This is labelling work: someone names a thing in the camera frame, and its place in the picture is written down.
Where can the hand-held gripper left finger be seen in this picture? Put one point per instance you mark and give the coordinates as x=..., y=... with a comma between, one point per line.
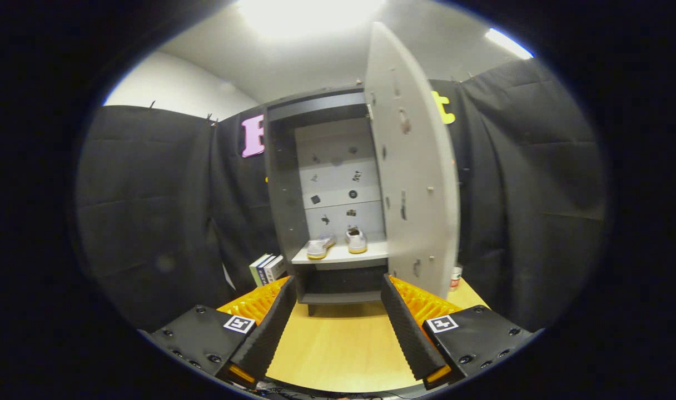
x=268, y=333

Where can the black backdrop cloth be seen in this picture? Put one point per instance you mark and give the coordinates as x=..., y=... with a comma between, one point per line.
x=149, y=222

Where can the green and white book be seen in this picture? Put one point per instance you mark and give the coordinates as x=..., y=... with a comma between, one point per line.
x=257, y=269

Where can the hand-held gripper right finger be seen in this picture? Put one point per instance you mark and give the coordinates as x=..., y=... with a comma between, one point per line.
x=407, y=336

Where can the ceiling strip light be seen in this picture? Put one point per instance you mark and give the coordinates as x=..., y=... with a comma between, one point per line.
x=509, y=43

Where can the large ceiling light panel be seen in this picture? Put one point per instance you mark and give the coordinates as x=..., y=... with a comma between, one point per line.
x=310, y=16

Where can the dark blue book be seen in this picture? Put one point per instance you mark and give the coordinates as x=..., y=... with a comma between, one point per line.
x=266, y=271

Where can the grey book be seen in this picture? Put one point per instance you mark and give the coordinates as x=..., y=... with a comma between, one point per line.
x=276, y=269

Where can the dark grey shoe cabinet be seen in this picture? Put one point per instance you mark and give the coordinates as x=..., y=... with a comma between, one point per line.
x=285, y=183

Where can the clear bottle with red label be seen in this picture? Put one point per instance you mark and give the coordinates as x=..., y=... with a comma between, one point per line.
x=456, y=278

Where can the white shoe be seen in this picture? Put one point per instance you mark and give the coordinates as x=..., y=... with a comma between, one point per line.
x=356, y=241
x=319, y=248

